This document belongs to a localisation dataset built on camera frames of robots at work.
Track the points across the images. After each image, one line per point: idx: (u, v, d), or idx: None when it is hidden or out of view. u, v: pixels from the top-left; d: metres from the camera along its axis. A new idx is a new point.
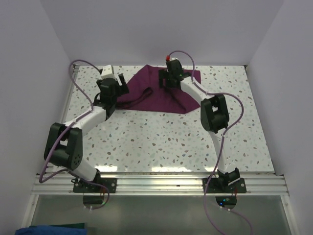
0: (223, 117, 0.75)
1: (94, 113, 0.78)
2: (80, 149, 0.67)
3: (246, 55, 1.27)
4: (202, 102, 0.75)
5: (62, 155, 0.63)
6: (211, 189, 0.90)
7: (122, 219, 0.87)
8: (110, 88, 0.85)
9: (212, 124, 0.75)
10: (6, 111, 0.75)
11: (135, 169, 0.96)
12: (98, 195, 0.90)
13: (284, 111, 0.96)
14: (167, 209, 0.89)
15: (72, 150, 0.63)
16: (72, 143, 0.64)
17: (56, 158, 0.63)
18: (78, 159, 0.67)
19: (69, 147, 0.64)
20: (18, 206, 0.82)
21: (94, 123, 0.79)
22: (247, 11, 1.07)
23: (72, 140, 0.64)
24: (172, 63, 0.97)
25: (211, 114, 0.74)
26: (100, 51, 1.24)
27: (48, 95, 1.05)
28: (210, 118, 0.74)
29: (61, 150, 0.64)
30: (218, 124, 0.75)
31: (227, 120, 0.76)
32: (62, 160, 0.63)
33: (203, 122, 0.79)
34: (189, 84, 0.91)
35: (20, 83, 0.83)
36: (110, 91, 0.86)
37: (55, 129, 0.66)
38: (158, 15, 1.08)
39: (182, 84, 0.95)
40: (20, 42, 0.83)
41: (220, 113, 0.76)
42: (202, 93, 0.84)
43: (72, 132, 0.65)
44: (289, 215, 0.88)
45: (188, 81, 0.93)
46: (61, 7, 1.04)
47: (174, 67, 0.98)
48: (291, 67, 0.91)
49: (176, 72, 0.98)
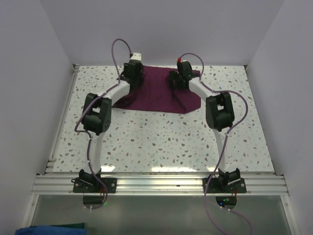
0: (228, 115, 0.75)
1: (121, 87, 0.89)
2: (110, 116, 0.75)
3: (246, 54, 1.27)
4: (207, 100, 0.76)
5: (95, 118, 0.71)
6: (211, 189, 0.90)
7: (122, 220, 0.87)
8: (136, 65, 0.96)
9: (216, 121, 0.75)
10: (6, 112, 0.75)
11: (135, 169, 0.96)
12: (98, 195, 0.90)
13: (284, 111, 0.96)
14: (167, 209, 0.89)
15: (104, 114, 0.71)
16: (105, 108, 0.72)
17: (89, 121, 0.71)
18: (107, 124, 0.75)
19: (102, 111, 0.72)
20: (18, 206, 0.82)
21: (118, 96, 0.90)
22: (246, 11, 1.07)
23: (105, 106, 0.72)
24: (182, 63, 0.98)
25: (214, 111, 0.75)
26: (100, 51, 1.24)
27: (49, 95, 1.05)
28: (214, 116, 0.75)
29: (94, 114, 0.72)
30: (222, 122, 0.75)
31: (233, 119, 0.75)
32: (94, 124, 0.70)
33: (209, 120, 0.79)
34: (197, 84, 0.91)
35: (20, 84, 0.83)
36: (135, 68, 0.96)
37: (89, 97, 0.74)
38: (158, 15, 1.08)
39: (190, 84, 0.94)
40: (19, 42, 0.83)
41: (225, 111, 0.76)
42: (208, 91, 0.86)
43: (105, 100, 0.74)
44: (289, 215, 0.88)
45: (196, 80, 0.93)
46: (61, 7, 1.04)
47: (185, 68, 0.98)
48: (290, 68, 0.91)
49: (186, 73, 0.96)
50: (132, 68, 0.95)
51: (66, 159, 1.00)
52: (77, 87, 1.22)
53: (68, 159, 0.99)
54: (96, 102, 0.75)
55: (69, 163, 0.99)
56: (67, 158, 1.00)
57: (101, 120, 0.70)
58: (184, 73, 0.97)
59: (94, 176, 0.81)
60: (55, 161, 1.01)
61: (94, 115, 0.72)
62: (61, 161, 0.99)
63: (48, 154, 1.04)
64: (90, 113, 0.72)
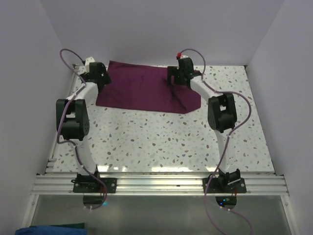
0: (230, 116, 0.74)
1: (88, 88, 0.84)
2: (87, 117, 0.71)
3: (246, 54, 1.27)
4: (210, 101, 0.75)
5: (73, 123, 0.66)
6: (211, 189, 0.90)
7: (122, 220, 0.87)
8: (98, 65, 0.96)
9: (218, 123, 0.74)
10: (5, 112, 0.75)
11: (135, 169, 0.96)
12: (98, 195, 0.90)
13: (284, 112, 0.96)
14: (167, 209, 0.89)
15: (81, 117, 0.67)
16: (81, 111, 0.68)
17: (66, 129, 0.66)
18: (86, 127, 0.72)
19: (78, 114, 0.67)
20: (19, 206, 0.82)
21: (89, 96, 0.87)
22: (246, 11, 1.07)
23: (80, 108, 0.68)
24: (184, 61, 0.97)
25: (217, 113, 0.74)
26: (100, 51, 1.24)
27: (49, 95, 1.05)
28: (217, 117, 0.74)
29: (70, 120, 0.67)
30: (224, 123, 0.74)
31: (235, 120, 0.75)
32: (74, 129, 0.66)
33: (211, 120, 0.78)
34: (199, 82, 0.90)
35: (20, 84, 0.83)
36: (98, 69, 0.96)
37: (59, 103, 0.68)
38: (158, 15, 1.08)
39: (191, 82, 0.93)
40: (19, 42, 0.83)
41: (228, 112, 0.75)
42: (211, 91, 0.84)
43: (78, 102, 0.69)
44: (289, 215, 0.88)
45: (197, 79, 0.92)
46: (61, 8, 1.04)
47: (187, 65, 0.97)
48: (290, 68, 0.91)
49: (187, 71, 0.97)
50: (94, 69, 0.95)
51: (66, 159, 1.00)
52: (77, 87, 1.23)
53: (68, 160, 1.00)
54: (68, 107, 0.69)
55: (69, 163, 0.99)
56: (67, 158, 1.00)
57: (79, 124, 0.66)
58: (186, 71, 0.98)
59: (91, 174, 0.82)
60: (55, 161, 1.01)
61: (70, 120, 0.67)
62: (61, 161, 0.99)
63: (49, 154, 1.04)
64: (66, 120, 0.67)
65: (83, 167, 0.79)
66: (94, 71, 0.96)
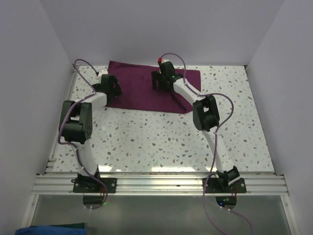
0: (213, 116, 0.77)
1: (97, 96, 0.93)
2: (91, 122, 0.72)
3: (246, 54, 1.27)
4: (193, 104, 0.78)
5: (75, 124, 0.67)
6: (211, 189, 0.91)
7: (122, 220, 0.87)
8: (110, 78, 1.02)
9: (203, 124, 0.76)
10: (5, 112, 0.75)
11: (135, 169, 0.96)
12: (98, 195, 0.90)
13: (284, 112, 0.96)
14: (167, 209, 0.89)
15: (85, 119, 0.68)
16: (85, 114, 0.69)
17: (69, 130, 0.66)
18: (89, 130, 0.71)
19: (82, 116, 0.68)
20: (19, 206, 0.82)
21: (96, 104, 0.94)
22: (247, 11, 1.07)
23: (85, 111, 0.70)
24: (165, 65, 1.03)
25: (202, 114, 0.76)
26: (100, 51, 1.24)
27: (49, 95, 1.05)
28: (201, 119, 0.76)
29: (73, 122, 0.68)
30: (209, 123, 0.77)
31: (218, 119, 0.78)
32: (75, 129, 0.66)
33: (195, 122, 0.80)
34: (182, 85, 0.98)
35: (20, 84, 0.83)
36: (109, 82, 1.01)
37: (67, 104, 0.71)
38: (158, 15, 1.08)
39: (174, 85, 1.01)
40: (19, 43, 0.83)
41: (211, 112, 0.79)
42: (194, 95, 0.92)
43: (83, 104, 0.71)
44: (289, 215, 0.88)
45: (180, 82, 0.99)
46: (61, 8, 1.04)
47: (167, 69, 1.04)
48: (290, 69, 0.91)
49: (169, 74, 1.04)
50: (105, 82, 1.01)
51: (66, 159, 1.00)
52: (77, 87, 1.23)
53: (68, 160, 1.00)
54: (74, 108, 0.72)
55: (69, 163, 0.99)
56: (67, 158, 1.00)
57: (82, 126, 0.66)
58: (167, 74, 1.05)
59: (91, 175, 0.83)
60: (55, 161, 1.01)
61: (74, 121, 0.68)
62: (61, 161, 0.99)
63: (49, 154, 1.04)
64: (69, 122, 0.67)
65: (83, 169, 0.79)
66: (105, 83, 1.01)
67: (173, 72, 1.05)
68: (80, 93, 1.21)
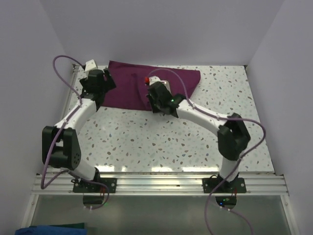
0: (243, 138, 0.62)
1: (83, 107, 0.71)
2: (78, 147, 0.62)
3: (246, 55, 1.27)
4: (220, 133, 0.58)
5: (61, 156, 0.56)
6: (211, 189, 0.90)
7: (122, 220, 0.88)
8: (99, 76, 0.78)
9: (235, 152, 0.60)
10: (5, 112, 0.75)
11: (135, 169, 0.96)
12: (98, 195, 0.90)
13: (284, 112, 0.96)
14: (167, 209, 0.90)
15: (70, 151, 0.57)
16: (69, 144, 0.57)
17: (55, 164, 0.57)
18: (77, 156, 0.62)
19: (68, 147, 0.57)
20: (18, 206, 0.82)
21: (85, 117, 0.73)
22: (246, 11, 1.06)
23: (68, 141, 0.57)
24: (155, 88, 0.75)
25: (233, 141, 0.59)
26: (100, 51, 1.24)
27: (49, 95, 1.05)
28: (233, 147, 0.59)
29: (56, 152, 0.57)
30: (240, 149, 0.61)
31: (248, 140, 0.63)
32: (61, 163, 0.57)
33: (222, 152, 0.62)
34: (189, 111, 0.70)
35: (20, 84, 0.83)
36: (98, 82, 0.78)
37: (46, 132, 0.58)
38: (158, 15, 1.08)
39: (179, 113, 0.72)
40: (19, 43, 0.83)
41: (239, 134, 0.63)
42: (213, 118, 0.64)
43: (66, 130, 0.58)
44: (289, 215, 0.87)
45: (187, 107, 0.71)
46: (61, 8, 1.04)
47: (160, 92, 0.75)
48: (290, 69, 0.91)
49: (164, 98, 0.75)
50: (94, 82, 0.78)
51: None
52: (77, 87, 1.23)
53: None
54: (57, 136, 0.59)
55: None
56: None
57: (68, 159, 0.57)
58: (162, 99, 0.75)
59: (89, 181, 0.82)
60: None
61: (59, 151, 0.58)
62: None
63: None
64: (53, 152, 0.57)
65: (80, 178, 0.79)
66: (93, 84, 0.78)
67: (169, 96, 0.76)
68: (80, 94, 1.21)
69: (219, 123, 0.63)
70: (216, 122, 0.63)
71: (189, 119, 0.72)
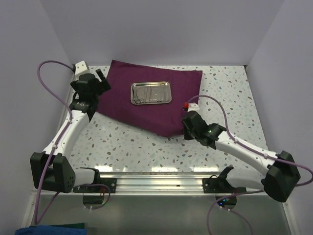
0: (293, 178, 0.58)
1: (75, 124, 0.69)
2: (71, 170, 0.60)
3: (246, 55, 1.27)
4: (270, 174, 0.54)
5: (53, 183, 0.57)
6: (211, 189, 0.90)
7: (122, 220, 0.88)
8: (89, 83, 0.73)
9: (285, 195, 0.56)
10: (5, 112, 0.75)
11: (135, 169, 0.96)
12: (98, 195, 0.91)
13: (284, 112, 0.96)
14: (167, 209, 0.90)
15: (61, 178, 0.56)
16: (59, 172, 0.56)
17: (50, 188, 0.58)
18: (72, 178, 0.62)
19: (57, 175, 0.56)
20: (18, 206, 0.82)
21: (77, 134, 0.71)
22: (247, 11, 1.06)
23: (58, 169, 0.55)
24: (191, 118, 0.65)
25: (283, 184, 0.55)
26: (101, 51, 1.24)
27: (49, 95, 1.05)
28: (283, 190, 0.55)
29: (49, 177, 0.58)
30: (289, 190, 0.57)
31: (297, 179, 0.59)
32: (56, 187, 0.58)
33: (270, 192, 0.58)
34: (231, 145, 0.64)
35: (20, 84, 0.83)
36: (89, 90, 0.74)
37: (34, 161, 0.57)
38: (158, 15, 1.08)
39: (218, 146, 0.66)
40: (19, 43, 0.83)
41: (288, 174, 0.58)
42: (259, 156, 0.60)
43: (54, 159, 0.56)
44: (289, 215, 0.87)
45: (227, 140, 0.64)
46: (61, 8, 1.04)
47: (196, 122, 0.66)
48: (291, 69, 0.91)
49: (200, 129, 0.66)
50: (84, 89, 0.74)
51: None
52: None
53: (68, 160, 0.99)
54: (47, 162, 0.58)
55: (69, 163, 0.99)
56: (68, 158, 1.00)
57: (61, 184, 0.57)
58: (198, 129, 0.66)
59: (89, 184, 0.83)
60: None
61: (53, 176, 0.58)
62: None
63: None
64: (46, 179, 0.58)
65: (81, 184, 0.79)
66: (84, 91, 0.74)
67: (205, 125, 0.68)
68: None
69: (267, 162, 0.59)
70: (263, 161, 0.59)
71: (226, 152, 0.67)
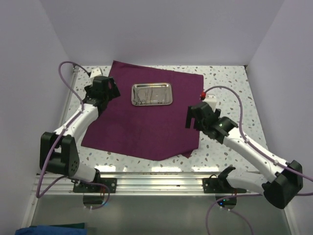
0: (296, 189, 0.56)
1: (85, 115, 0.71)
2: (76, 155, 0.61)
3: (246, 54, 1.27)
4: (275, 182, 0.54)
5: (57, 164, 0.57)
6: (211, 189, 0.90)
7: (122, 219, 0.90)
8: (103, 82, 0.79)
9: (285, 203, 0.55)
10: (5, 112, 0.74)
11: (135, 169, 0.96)
12: (98, 195, 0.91)
13: (284, 112, 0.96)
14: (166, 210, 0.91)
15: (68, 157, 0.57)
16: (66, 151, 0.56)
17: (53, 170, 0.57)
18: (75, 164, 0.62)
19: (64, 154, 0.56)
20: (18, 206, 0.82)
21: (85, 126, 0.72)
22: (246, 11, 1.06)
23: (66, 148, 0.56)
24: (202, 108, 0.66)
25: (287, 194, 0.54)
26: (100, 51, 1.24)
27: (49, 95, 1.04)
28: (285, 199, 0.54)
29: (55, 158, 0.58)
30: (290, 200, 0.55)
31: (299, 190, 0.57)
32: (58, 170, 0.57)
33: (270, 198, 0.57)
34: (240, 144, 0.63)
35: (20, 84, 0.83)
36: (102, 88, 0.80)
37: (44, 139, 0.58)
38: (158, 15, 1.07)
39: (228, 142, 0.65)
40: (18, 42, 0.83)
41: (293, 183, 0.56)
42: (268, 161, 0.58)
43: (64, 139, 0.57)
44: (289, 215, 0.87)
45: (237, 138, 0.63)
46: (60, 7, 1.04)
47: (206, 113, 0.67)
48: (291, 70, 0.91)
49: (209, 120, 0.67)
50: (98, 87, 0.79)
51: None
52: (77, 87, 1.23)
53: None
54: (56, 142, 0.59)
55: None
56: None
57: (66, 165, 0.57)
58: (208, 120, 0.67)
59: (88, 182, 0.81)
60: None
61: (58, 157, 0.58)
62: None
63: None
64: (51, 159, 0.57)
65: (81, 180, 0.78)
66: (97, 89, 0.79)
67: (215, 118, 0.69)
68: (80, 94, 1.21)
69: (276, 169, 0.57)
70: (273, 167, 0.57)
71: (234, 149, 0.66)
